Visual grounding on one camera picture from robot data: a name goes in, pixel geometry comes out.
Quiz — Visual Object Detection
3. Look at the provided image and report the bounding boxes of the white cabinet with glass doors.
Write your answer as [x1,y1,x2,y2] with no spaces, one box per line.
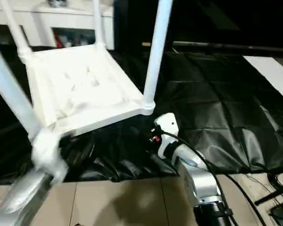
[0,0,115,51]

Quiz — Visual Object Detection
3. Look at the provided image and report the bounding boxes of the white plastic table top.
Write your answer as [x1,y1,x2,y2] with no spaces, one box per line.
[18,44,156,137]

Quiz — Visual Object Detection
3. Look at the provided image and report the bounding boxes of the tangled black floor cables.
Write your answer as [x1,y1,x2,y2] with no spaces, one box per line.
[266,173,283,226]

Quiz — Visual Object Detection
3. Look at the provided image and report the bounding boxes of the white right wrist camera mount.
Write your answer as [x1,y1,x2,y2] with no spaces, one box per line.
[154,113,182,160]

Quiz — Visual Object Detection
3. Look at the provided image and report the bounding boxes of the black bar with red light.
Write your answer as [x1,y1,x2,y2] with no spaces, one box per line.
[173,41,283,53]

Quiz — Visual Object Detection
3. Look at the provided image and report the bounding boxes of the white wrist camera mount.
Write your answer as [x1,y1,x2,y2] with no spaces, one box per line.
[154,113,182,160]
[31,130,69,184]

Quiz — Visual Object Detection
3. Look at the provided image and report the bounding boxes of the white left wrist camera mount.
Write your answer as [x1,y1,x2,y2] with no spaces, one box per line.
[31,130,69,184]

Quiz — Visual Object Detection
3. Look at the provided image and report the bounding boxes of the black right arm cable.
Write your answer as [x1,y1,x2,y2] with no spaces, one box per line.
[164,131,267,226]

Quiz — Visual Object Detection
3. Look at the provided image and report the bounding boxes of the black mat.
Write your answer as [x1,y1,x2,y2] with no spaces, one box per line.
[0,43,283,184]

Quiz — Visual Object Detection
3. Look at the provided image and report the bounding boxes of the black tripod leg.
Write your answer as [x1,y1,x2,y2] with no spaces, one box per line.
[254,187,283,206]

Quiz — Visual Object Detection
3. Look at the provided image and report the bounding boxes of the flat white board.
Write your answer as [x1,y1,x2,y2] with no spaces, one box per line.
[242,56,283,106]

